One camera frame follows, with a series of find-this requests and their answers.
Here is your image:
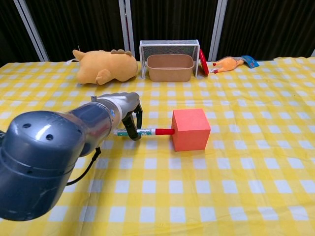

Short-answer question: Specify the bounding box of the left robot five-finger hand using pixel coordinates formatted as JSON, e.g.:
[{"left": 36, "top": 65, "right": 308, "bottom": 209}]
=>
[{"left": 115, "top": 92, "right": 144, "bottom": 142}]

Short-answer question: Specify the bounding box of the teal marker pen red cap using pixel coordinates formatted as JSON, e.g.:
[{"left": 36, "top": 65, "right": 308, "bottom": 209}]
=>
[{"left": 113, "top": 127, "right": 175, "bottom": 137}]

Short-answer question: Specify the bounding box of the pink cube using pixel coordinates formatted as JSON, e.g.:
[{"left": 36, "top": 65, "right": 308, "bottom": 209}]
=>
[{"left": 171, "top": 108, "right": 212, "bottom": 152}]

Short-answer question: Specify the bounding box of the tan plush animal toy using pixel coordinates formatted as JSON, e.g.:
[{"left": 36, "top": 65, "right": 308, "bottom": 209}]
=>
[{"left": 66, "top": 49, "right": 138, "bottom": 86}]

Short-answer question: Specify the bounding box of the brown rectangular tub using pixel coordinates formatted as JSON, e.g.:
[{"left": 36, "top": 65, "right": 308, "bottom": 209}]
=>
[{"left": 147, "top": 54, "right": 194, "bottom": 83}]

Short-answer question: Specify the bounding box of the red round lid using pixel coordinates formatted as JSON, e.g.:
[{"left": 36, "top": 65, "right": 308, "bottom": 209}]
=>
[{"left": 199, "top": 48, "right": 210, "bottom": 75}]

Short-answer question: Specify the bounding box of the black pleated curtain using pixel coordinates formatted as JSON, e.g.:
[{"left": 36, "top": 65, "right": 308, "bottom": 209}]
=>
[{"left": 0, "top": 0, "right": 315, "bottom": 67}]

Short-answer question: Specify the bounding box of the orange rubber chicken toy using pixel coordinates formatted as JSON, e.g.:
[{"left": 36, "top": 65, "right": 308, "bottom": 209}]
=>
[{"left": 213, "top": 56, "right": 247, "bottom": 74}]

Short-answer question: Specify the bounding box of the yellow checkered tablecloth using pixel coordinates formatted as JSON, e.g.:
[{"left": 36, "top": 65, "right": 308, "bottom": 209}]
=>
[{"left": 0, "top": 57, "right": 315, "bottom": 236}]

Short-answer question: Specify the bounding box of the blue paper tag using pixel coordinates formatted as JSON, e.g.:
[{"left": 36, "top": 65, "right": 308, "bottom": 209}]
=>
[{"left": 241, "top": 55, "right": 260, "bottom": 69}]

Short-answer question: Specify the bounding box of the white wire mesh rack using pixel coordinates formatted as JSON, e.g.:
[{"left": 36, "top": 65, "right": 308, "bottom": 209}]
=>
[{"left": 139, "top": 39, "right": 200, "bottom": 79}]

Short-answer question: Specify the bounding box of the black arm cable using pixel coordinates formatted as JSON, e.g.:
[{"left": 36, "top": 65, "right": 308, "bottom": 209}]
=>
[{"left": 65, "top": 147, "right": 101, "bottom": 186}]

